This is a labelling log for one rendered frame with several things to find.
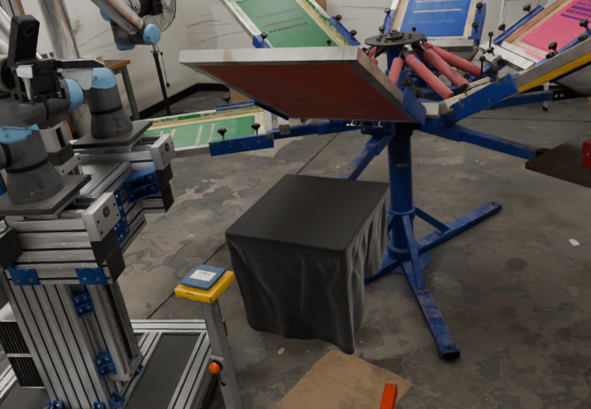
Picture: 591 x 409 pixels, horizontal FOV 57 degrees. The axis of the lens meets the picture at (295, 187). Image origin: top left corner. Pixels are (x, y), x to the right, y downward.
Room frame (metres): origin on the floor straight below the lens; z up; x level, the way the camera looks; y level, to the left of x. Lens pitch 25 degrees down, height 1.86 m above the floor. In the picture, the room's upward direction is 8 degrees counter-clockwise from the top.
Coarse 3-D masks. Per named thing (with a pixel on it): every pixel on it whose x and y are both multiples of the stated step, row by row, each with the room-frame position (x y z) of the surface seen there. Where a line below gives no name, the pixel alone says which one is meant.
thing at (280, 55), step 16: (256, 48) 1.58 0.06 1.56; (272, 48) 1.56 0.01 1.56; (288, 48) 1.53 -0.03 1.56; (304, 48) 1.51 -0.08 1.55; (320, 48) 1.48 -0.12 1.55; (336, 48) 1.46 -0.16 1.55; (352, 48) 1.44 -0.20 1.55; (192, 64) 1.70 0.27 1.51; (208, 64) 1.67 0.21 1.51; (224, 64) 1.65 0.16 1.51; (240, 64) 1.62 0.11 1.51; (256, 64) 1.60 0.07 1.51; (272, 64) 1.57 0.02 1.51; (288, 64) 1.55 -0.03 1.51; (352, 64) 1.46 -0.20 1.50; (368, 64) 1.50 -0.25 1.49; (368, 80) 1.57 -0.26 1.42; (384, 80) 1.62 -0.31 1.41; (384, 96) 1.71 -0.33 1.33; (400, 96) 1.76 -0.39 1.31
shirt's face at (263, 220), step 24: (288, 192) 1.88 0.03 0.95; (312, 192) 1.85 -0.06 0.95; (336, 192) 1.82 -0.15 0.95; (360, 192) 1.79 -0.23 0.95; (264, 216) 1.70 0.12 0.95; (288, 216) 1.68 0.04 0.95; (312, 216) 1.65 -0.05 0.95; (336, 216) 1.63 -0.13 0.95; (360, 216) 1.61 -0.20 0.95; (288, 240) 1.52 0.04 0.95; (312, 240) 1.50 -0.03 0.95; (336, 240) 1.48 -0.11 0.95
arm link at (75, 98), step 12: (0, 12) 1.39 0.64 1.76; (0, 24) 1.36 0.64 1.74; (0, 36) 1.34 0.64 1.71; (0, 48) 1.33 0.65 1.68; (72, 84) 1.31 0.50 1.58; (60, 96) 1.27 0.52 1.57; (72, 96) 1.29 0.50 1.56; (48, 108) 1.24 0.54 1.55; (60, 108) 1.27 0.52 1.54; (72, 108) 1.30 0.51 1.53
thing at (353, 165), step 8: (376, 136) 2.41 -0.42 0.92; (384, 136) 2.41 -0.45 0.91; (392, 136) 2.52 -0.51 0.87; (368, 144) 2.33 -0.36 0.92; (376, 144) 2.32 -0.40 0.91; (384, 144) 2.41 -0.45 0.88; (368, 152) 2.24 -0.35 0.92; (376, 152) 2.32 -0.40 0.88; (360, 160) 2.16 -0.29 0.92; (368, 160) 2.23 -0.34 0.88; (352, 168) 2.09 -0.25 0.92; (360, 168) 2.12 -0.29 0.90; (344, 176) 2.02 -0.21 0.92; (352, 176) 2.04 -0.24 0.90
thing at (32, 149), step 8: (32, 128) 1.45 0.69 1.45; (32, 136) 1.44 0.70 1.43; (40, 136) 1.48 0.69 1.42; (8, 144) 1.39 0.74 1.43; (16, 144) 1.40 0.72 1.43; (24, 144) 1.42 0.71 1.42; (32, 144) 1.43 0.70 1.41; (40, 144) 1.46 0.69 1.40; (8, 152) 1.38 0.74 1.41; (16, 152) 1.40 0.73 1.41; (24, 152) 1.41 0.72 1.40; (32, 152) 1.43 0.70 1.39; (40, 152) 1.45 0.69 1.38; (8, 160) 1.38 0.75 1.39; (16, 160) 1.40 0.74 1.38; (24, 160) 1.41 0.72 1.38; (32, 160) 1.42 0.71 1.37; (40, 160) 1.44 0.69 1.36; (8, 168) 1.42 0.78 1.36; (16, 168) 1.41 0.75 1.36
